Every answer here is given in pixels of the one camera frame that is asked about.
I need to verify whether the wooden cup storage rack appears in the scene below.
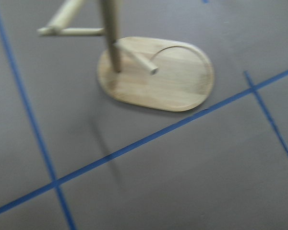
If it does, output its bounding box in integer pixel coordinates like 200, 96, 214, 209
37, 0, 215, 112

